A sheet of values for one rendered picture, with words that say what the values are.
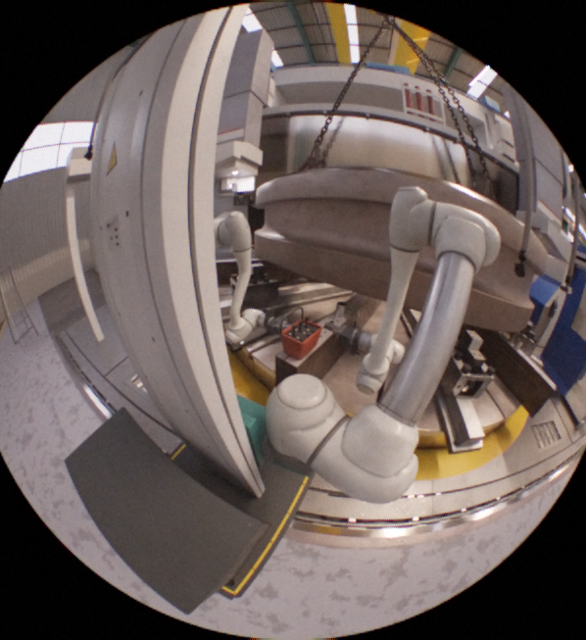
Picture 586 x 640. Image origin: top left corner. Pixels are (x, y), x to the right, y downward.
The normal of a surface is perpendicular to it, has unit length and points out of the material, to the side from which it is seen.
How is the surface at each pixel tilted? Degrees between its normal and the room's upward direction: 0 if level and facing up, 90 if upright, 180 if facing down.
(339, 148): 90
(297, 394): 6
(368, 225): 90
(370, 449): 48
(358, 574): 0
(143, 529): 0
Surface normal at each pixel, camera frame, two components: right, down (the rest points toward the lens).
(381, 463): -0.34, -0.29
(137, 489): 0.05, -0.87
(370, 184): -0.58, 0.38
